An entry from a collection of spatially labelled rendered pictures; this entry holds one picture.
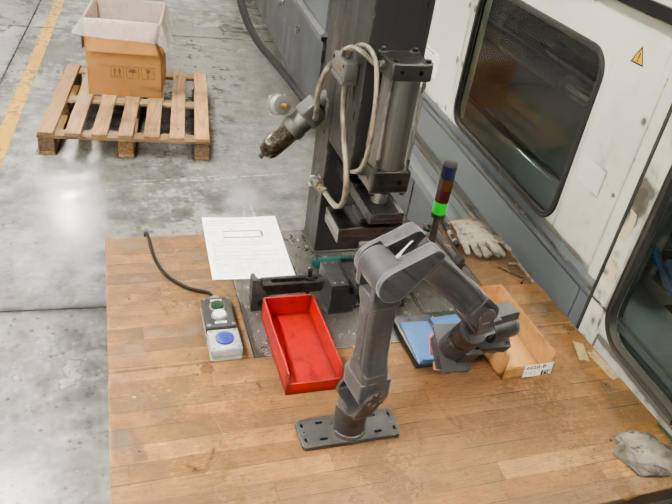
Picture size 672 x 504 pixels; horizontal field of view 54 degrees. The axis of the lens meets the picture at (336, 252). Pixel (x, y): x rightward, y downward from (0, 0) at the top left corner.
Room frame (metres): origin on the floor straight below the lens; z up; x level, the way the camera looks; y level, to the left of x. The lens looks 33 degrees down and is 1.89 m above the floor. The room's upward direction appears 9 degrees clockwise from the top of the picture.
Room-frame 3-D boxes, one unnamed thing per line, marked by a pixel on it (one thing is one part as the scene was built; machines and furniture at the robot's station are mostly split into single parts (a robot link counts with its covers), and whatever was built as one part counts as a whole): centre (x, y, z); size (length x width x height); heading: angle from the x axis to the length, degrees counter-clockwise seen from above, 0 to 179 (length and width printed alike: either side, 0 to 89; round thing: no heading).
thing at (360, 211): (1.38, -0.04, 1.22); 0.26 x 0.18 x 0.30; 22
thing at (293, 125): (1.54, 0.14, 1.25); 0.19 x 0.07 x 0.19; 112
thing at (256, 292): (1.23, 0.15, 0.95); 0.06 x 0.03 x 0.09; 112
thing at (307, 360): (1.09, 0.05, 0.93); 0.25 x 0.12 x 0.06; 22
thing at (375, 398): (0.90, -0.08, 1.00); 0.09 x 0.06 x 0.06; 29
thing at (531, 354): (1.24, -0.42, 0.93); 0.25 x 0.13 x 0.08; 22
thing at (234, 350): (1.06, 0.21, 0.90); 0.07 x 0.07 x 0.06; 22
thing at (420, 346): (1.16, -0.23, 0.93); 0.15 x 0.07 x 0.03; 18
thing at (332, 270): (1.32, -0.08, 0.98); 0.20 x 0.10 x 0.01; 112
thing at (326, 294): (1.32, -0.08, 0.94); 0.20 x 0.10 x 0.07; 112
